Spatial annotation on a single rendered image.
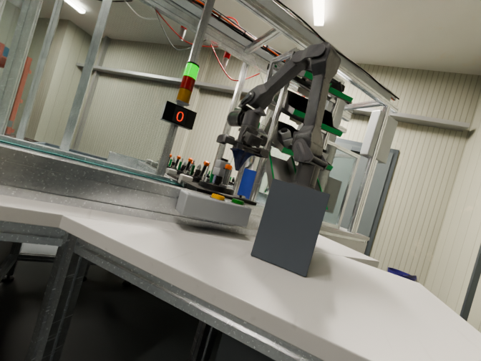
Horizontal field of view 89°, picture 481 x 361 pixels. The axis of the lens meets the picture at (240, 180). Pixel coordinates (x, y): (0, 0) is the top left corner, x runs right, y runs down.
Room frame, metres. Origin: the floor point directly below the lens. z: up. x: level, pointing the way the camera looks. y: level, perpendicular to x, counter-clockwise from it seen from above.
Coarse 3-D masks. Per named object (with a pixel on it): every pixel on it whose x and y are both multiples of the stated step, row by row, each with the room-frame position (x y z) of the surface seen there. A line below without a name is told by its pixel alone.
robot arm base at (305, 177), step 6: (300, 168) 0.63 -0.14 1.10; (306, 168) 0.62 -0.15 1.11; (312, 168) 0.62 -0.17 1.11; (318, 168) 0.63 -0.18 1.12; (300, 174) 0.63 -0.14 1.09; (306, 174) 0.62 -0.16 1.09; (312, 174) 0.62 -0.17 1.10; (318, 174) 0.64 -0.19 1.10; (294, 180) 0.64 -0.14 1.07; (300, 180) 0.62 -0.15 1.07; (306, 180) 0.62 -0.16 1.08; (312, 180) 0.63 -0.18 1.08; (306, 186) 0.62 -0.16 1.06; (312, 186) 0.63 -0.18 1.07
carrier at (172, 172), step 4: (168, 168) 1.19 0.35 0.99; (192, 168) 1.20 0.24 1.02; (200, 168) 1.17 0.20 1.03; (168, 172) 1.18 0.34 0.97; (172, 172) 1.19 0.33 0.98; (176, 172) 1.20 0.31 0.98; (184, 172) 1.16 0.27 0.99; (188, 172) 1.13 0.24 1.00; (192, 172) 1.20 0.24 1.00; (196, 172) 1.16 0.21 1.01; (172, 176) 1.09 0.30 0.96; (176, 176) 1.06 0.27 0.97; (192, 176) 1.10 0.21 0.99; (196, 176) 1.16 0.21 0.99; (200, 176) 1.12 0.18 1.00; (196, 180) 1.11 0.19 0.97
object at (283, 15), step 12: (264, 0) 1.50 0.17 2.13; (276, 12) 1.55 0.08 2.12; (216, 24) 1.87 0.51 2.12; (288, 24) 1.60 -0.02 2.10; (300, 24) 1.65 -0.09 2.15; (228, 36) 1.93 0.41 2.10; (240, 36) 1.98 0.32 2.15; (312, 36) 1.71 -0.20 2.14; (360, 72) 1.98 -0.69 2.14; (372, 84) 2.07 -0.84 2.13; (384, 96) 2.17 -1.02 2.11
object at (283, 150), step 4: (268, 120) 1.21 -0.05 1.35; (268, 124) 1.19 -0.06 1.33; (280, 124) 1.23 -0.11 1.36; (284, 124) 1.23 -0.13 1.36; (268, 128) 1.18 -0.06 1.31; (276, 128) 1.10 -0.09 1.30; (280, 128) 1.24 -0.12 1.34; (288, 128) 1.25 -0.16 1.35; (292, 128) 1.23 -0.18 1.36; (276, 132) 1.09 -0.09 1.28; (292, 132) 1.22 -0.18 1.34; (276, 136) 1.07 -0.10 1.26; (292, 136) 1.21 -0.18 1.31; (276, 140) 1.06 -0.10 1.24; (276, 144) 1.05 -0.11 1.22; (280, 144) 1.02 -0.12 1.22; (280, 148) 1.01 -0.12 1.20; (284, 148) 0.99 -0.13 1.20; (288, 148) 1.10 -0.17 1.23; (284, 152) 0.99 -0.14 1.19; (288, 152) 1.00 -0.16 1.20; (292, 152) 1.00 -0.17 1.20; (292, 156) 1.01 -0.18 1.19
